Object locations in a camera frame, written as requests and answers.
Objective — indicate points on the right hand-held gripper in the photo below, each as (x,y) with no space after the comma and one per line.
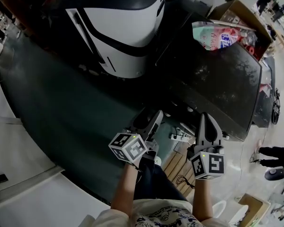
(210,164)

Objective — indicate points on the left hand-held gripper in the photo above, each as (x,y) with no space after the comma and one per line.
(130,148)

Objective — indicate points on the person's left forearm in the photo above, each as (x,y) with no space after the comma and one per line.
(124,185)

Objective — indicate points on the person's right forearm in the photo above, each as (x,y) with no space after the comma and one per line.
(202,197)

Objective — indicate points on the open cardboard box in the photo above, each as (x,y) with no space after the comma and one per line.
(258,204)

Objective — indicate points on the pink snack bag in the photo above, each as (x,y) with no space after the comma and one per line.
(213,35)

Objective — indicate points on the silver washer knob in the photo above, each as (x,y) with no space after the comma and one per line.
(226,136)

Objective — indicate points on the white power strip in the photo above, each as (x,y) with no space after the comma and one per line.
(180,137)

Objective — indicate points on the person's white shoe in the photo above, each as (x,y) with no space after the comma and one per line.
(157,160)

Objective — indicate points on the wooden slat board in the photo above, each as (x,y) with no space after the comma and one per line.
(177,164)

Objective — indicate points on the person's leg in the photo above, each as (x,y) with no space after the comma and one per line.
(156,181)

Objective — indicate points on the black metal table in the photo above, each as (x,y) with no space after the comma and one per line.
(266,107)

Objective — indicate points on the white toilet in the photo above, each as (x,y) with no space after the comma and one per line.
(219,209)
(239,214)

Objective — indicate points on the pink spray bottle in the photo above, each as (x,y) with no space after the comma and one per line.
(265,88)

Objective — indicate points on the black round device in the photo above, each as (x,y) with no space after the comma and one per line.
(275,174)

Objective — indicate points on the person's printed white shirt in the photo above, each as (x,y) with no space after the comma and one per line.
(161,214)

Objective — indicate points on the white and black appliance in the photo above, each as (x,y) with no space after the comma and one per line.
(123,32)

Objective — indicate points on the brown cardboard box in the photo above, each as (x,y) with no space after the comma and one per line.
(241,11)

